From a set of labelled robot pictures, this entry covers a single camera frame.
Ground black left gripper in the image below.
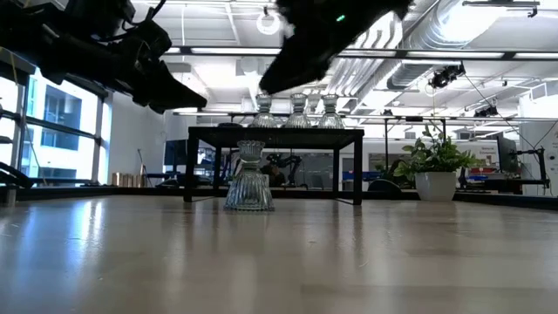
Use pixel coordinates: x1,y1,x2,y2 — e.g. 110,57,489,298
51,0,208,115

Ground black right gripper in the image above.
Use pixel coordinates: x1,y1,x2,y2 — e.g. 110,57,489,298
260,0,411,95

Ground long ceiling light bar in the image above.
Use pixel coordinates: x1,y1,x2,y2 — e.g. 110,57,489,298
173,111,558,124
165,45,558,61

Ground black computer monitor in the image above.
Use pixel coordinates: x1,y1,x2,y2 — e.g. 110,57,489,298
496,134,520,175
164,139,188,167

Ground black perforated metal shelf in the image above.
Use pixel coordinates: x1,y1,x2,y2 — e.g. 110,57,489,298
183,126,365,207

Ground copper metal canisters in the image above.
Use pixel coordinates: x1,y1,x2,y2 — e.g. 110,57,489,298
112,172,147,188

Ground person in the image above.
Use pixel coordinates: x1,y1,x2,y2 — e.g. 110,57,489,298
261,163,289,188

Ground black office chair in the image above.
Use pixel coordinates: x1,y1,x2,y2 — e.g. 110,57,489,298
367,178,405,194

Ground green plant in white pot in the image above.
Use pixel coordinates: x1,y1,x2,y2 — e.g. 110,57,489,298
393,124,483,202

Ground white ring light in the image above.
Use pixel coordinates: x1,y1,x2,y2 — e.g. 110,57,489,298
255,10,281,37

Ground silver ventilation duct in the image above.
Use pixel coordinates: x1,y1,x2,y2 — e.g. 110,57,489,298
385,0,541,91

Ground black metal table frame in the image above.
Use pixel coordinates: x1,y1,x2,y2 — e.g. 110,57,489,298
0,161,558,211

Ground black hanging ceiling camera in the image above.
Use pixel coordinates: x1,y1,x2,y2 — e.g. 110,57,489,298
428,64,466,90
473,104,500,118

